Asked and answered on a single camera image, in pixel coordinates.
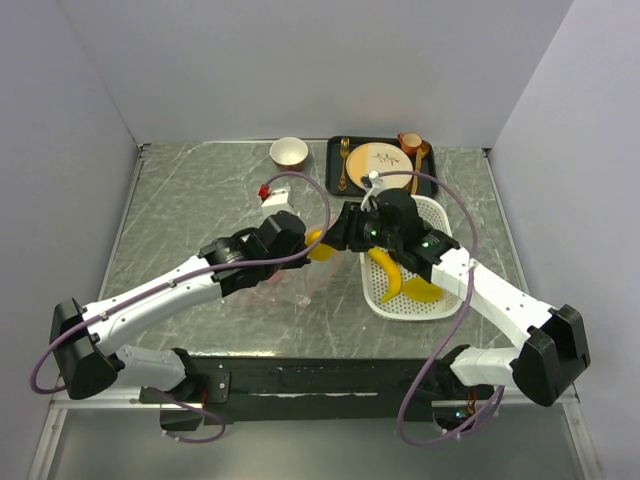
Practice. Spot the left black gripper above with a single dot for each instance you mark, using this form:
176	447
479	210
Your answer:
298	260

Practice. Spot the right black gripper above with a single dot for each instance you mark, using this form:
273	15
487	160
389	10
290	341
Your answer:
349	224

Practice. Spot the yellow lemon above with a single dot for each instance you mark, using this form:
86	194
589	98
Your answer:
321	252

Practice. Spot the clear zip top bag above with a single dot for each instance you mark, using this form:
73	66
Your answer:
302	283

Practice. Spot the pink food piece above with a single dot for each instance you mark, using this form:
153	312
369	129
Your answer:
272	290

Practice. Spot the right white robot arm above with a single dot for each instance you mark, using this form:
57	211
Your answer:
548	350

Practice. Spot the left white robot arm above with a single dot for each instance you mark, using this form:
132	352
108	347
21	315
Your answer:
91	342

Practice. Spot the yellow banana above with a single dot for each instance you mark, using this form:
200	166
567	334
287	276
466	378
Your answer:
385	265

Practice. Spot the white and brown bowl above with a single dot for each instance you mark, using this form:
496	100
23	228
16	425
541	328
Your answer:
289	153

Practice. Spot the cream and orange plate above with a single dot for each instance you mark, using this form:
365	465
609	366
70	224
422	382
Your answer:
375	156

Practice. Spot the white perforated plastic basket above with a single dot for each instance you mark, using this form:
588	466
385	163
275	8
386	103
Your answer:
401	307

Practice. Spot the yellow star fruit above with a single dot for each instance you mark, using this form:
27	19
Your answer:
419	290

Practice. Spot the gold fork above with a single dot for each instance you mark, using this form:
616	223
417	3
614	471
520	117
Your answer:
344	153

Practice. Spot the black serving tray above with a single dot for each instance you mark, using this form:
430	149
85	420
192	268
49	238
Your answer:
334	163

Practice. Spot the small orange cup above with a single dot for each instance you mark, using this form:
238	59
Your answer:
410	142

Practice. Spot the gold spoon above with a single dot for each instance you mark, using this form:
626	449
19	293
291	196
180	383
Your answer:
421	152

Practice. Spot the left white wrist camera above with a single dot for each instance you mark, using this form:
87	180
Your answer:
275	200

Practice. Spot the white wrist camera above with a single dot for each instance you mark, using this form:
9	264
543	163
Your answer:
373	186
275	200

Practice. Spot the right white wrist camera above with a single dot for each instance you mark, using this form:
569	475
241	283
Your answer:
373	186

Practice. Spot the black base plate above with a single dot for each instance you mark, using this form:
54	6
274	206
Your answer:
439	384

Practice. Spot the aluminium mounting rail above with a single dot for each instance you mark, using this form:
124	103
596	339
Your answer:
95	395

